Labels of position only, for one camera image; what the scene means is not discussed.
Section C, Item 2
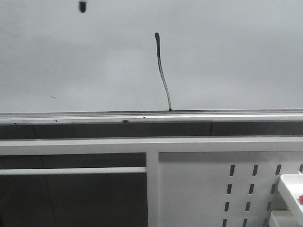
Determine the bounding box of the white black-tip whiteboard marker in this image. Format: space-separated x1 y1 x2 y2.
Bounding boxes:
79 0 87 13

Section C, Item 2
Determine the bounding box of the large whiteboard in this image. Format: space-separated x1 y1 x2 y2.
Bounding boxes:
0 0 303 121

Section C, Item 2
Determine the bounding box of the white upper storage tray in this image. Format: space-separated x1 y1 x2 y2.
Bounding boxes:
278 174 303 227

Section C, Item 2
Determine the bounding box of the white storage tray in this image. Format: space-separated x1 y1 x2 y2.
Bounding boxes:
278 174 303 227
269 210 297 227

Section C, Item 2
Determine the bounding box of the white lower storage tray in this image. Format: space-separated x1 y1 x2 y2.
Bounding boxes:
269 210 297 227

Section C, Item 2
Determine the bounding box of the red-capped marker in tray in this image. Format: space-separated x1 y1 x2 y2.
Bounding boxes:
298 195 303 205

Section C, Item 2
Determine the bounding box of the white whiteboard stand frame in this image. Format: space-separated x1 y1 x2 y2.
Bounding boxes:
0 136 303 227

